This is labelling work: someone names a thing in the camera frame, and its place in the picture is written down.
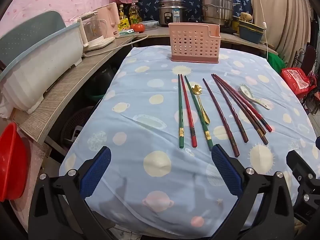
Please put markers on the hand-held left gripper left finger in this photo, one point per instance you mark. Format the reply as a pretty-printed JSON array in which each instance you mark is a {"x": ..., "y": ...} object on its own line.
[{"x": 96, "y": 172}]

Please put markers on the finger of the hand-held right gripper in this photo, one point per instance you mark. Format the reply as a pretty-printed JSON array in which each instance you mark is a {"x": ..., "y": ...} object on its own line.
[{"x": 301, "y": 166}]

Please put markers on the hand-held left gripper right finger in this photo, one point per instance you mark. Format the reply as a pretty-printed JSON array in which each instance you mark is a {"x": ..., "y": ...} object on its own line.
[{"x": 226, "y": 172}]

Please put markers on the green chopstick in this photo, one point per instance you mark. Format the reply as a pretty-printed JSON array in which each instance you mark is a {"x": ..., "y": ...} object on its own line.
[
  {"x": 179, "y": 105},
  {"x": 206, "y": 135}
]

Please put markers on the dark red chopstick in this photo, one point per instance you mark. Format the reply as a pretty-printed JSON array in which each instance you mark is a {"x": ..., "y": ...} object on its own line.
[
  {"x": 263, "y": 130},
  {"x": 229, "y": 108},
  {"x": 260, "y": 133},
  {"x": 220, "y": 116}
]

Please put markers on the pink perforated utensil basket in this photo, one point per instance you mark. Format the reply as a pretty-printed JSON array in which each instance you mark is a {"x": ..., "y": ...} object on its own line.
[{"x": 192, "y": 42}]

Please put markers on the black woven basket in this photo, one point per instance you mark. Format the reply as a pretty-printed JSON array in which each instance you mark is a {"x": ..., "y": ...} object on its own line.
[{"x": 75, "y": 127}]

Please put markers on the red plastic basin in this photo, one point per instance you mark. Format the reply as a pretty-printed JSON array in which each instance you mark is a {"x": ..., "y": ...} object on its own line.
[{"x": 12, "y": 162}]

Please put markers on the white ceramic spoon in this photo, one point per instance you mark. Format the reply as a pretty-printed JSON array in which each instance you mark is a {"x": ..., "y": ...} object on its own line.
[{"x": 245, "y": 89}]

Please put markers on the red printed bag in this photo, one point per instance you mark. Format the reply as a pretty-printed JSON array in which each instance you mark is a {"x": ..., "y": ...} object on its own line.
[{"x": 297, "y": 80}]

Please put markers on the gold flower spoon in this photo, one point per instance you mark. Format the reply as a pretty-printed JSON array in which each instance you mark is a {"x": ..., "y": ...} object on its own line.
[{"x": 196, "y": 89}]

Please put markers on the blue planet print tablecloth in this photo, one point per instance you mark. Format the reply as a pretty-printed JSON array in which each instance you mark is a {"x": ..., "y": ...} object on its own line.
[{"x": 150, "y": 100}]

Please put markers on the green plastic bag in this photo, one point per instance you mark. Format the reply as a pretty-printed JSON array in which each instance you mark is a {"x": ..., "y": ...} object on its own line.
[{"x": 276, "y": 62}]

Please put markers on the blue yellow plastic basin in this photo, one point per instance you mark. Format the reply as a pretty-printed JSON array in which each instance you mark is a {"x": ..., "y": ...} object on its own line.
[
  {"x": 250, "y": 37},
  {"x": 251, "y": 26}
]

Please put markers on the white glass kettle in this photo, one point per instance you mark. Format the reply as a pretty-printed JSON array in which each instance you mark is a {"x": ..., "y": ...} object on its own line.
[{"x": 95, "y": 30}]

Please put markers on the small snack packet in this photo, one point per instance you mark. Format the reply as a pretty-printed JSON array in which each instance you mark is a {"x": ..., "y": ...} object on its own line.
[{"x": 127, "y": 31}]

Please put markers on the beige curtain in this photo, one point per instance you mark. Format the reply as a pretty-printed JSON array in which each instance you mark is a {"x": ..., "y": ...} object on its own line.
[{"x": 282, "y": 17}]

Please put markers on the red tomato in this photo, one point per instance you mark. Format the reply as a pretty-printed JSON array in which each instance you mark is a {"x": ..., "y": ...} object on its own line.
[{"x": 137, "y": 27}]

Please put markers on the yellow label oil bottle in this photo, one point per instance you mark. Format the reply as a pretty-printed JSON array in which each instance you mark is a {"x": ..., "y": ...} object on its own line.
[{"x": 123, "y": 21}]

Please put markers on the pink electric kettle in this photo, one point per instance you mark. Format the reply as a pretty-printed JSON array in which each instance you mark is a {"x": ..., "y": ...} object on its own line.
[{"x": 110, "y": 17}]

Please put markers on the tan loofah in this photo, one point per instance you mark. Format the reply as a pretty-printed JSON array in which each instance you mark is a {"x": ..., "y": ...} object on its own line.
[{"x": 245, "y": 16}]

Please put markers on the clear plastic food container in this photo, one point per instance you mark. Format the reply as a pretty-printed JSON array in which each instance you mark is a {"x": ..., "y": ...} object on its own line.
[{"x": 150, "y": 25}]

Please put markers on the clear cooking oil bottle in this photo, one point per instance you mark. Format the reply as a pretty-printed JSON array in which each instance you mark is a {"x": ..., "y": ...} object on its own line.
[{"x": 135, "y": 13}]

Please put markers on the steel steamer pot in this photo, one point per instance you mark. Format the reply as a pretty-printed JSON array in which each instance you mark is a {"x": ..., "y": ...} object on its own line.
[{"x": 216, "y": 7}]

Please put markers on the steel rice cooker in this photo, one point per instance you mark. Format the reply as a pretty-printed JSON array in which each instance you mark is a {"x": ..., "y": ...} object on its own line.
[{"x": 171, "y": 12}]

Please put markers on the pink dotted curtain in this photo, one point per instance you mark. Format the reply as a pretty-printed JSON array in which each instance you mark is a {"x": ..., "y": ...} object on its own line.
[{"x": 50, "y": 0}]

